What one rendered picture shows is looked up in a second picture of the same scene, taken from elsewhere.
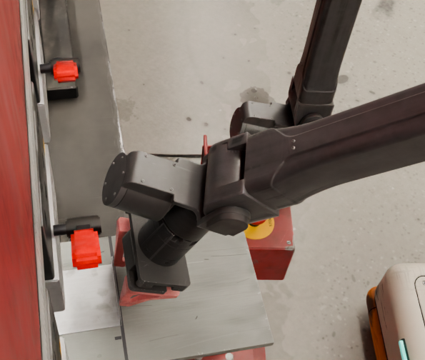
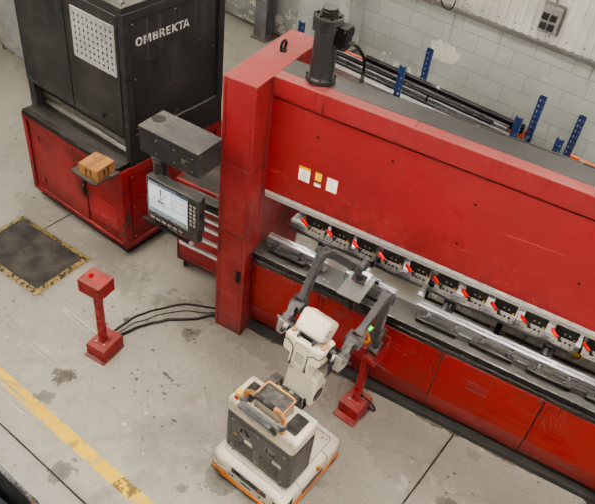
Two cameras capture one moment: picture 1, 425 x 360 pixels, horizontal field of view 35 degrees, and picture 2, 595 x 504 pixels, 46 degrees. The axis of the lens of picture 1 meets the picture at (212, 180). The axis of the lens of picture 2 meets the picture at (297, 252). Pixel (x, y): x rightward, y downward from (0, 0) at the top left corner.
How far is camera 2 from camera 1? 4.62 m
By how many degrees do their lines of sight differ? 76
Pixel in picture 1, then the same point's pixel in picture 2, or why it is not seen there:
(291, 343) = (341, 430)
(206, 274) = (353, 292)
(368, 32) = not seen: outside the picture
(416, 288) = (327, 436)
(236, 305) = (345, 292)
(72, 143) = (402, 312)
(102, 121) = (405, 319)
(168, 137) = (448, 460)
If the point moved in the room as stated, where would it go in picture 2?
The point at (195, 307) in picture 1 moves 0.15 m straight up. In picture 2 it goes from (349, 288) to (352, 273)
